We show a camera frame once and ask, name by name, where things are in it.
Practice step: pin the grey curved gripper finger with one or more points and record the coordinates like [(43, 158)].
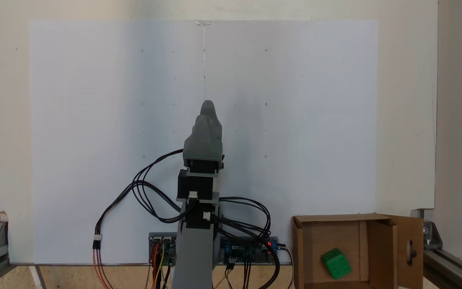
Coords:
[(205, 138)]

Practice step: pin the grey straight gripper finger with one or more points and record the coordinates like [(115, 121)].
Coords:
[(208, 107)]

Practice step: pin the green dice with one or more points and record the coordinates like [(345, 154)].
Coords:
[(335, 263)]

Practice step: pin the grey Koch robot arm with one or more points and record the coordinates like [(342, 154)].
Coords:
[(193, 257)]

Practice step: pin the clear tape strip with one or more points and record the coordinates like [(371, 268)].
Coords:
[(203, 23)]

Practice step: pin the white paper sheet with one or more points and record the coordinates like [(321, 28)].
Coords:
[(295, 120)]

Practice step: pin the blue power circuit board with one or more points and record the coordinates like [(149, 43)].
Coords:
[(251, 253)]

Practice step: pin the brown cardboard box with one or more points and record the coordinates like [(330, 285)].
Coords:
[(315, 241)]

